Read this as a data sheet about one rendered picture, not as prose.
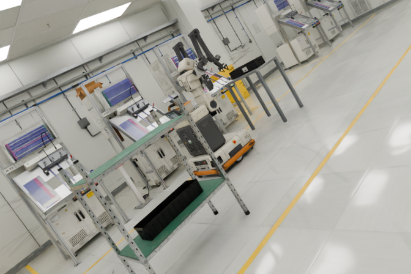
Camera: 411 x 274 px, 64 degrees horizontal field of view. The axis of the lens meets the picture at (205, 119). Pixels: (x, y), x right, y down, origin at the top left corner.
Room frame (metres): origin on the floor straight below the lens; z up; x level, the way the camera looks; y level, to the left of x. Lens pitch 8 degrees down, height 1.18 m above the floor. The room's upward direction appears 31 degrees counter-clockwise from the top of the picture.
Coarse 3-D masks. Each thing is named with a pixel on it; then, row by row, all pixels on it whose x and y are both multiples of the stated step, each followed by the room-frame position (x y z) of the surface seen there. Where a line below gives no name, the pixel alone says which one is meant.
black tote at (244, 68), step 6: (252, 60) 4.62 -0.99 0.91; (258, 60) 4.41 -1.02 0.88; (240, 66) 4.84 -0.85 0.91; (246, 66) 4.51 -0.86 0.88; (252, 66) 4.43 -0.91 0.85; (258, 66) 4.38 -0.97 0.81; (234, 72) 4.75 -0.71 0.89; (240, 72) 4.65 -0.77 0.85; (246, 72) 4.56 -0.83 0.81; (234, 78) 4.80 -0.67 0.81
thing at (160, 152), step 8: (152, 144) 5.01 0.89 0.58; (160, 144) 5.08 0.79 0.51; (168, 144) 5.15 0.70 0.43; (176, 144) 5.23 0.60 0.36; (152, 152) 4.97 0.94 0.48; (160, 152) 5.04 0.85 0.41; (168, 152) 5.11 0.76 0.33; (128, 160) 5.11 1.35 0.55; (144, 160) 4.86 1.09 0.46; (152, 160) 4.92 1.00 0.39; (160, 160) 4.99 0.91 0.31; (168, 160) 5.06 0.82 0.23; (176, 160) 5.13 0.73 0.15; (128, 168) 5.25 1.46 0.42; (144, 168) 4.84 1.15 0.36; (160, 168) 4.95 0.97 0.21; (168, 168) 5.02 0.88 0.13; (136, 176) 5.18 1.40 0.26; (152, 176) 4.84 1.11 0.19; (136, 184) 5.32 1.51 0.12; (144, 184) 5.11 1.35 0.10; (152, 184) 4.90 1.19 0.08
